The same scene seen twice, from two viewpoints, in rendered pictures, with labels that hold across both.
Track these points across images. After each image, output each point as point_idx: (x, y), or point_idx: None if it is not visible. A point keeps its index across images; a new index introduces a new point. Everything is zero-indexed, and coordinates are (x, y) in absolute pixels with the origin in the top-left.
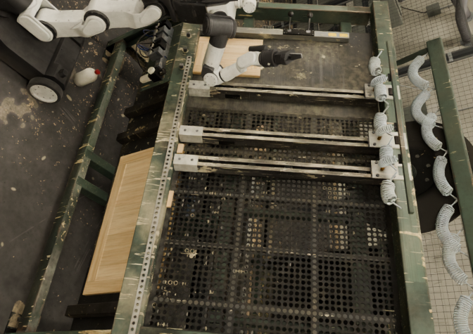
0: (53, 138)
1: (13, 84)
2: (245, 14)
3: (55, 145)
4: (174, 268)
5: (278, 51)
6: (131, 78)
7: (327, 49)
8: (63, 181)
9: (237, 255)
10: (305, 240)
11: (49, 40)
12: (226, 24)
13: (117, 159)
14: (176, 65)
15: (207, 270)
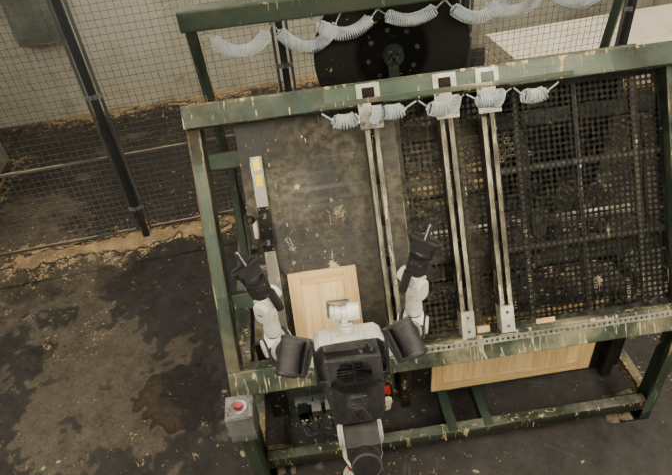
0: (447, 472)
1: None
2: (232, 310)
3: (452, 467)
4: (615, 292)
5: (419, 255)
6: (282, 426)
7: (281, 183)
8: (478, 438)
9: (593, 236)
10: (566, 171)
11: None
12: (411, 331)
13: None
14: None
15: (612, 261)
